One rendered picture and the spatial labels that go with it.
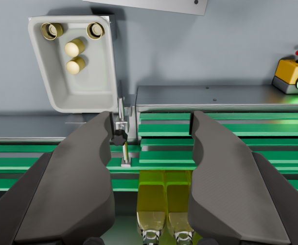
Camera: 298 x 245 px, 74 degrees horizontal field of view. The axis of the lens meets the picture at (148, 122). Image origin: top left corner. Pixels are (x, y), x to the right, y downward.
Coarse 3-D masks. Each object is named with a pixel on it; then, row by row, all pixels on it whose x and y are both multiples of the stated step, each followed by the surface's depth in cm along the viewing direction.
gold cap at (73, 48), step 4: (72, 40) 46; (76, 40) 47; (80, 40) 48; (68, 44) 45; (72, 44) 45; (76, 44) 45; (80, 44) 47; (68, 48) 46; (72, 48) 46; (76, 48) 46; (80, 48) 47; (84, 48) 49; (68, 52) 46; (72, 52) 46; (76, 52) 46; (80, 52) 48; (72, 56) 47
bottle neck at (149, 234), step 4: (144, 232) 35; (148, 232) 34; (152, 232) 34; (156, 232) 35; (144, 236) 34; (148, 236) 34; (152, 236) 34; (156, 236) 34; (144, 240) 34; (148, 240) 33; (152, 240) 33; (156, 240) 34; (144, 244) 33; (148, 244) 33; (152, 244) 33; (156, 244) 33
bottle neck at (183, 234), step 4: (180, 232) 35; (184, 232) 35; (188, 232) 35; (176, 236) 35; (180, 236) 34; (184, 236) 34; (188, 236) 34; (176, 240) 35; (180, 240) 34; (184, 240) 34; (188, 240) 34; (192, 240) 34; (176, 244) 34; (180, 244) 33; (184, 244) 33; (188, 244) 33; (192, 244) 34
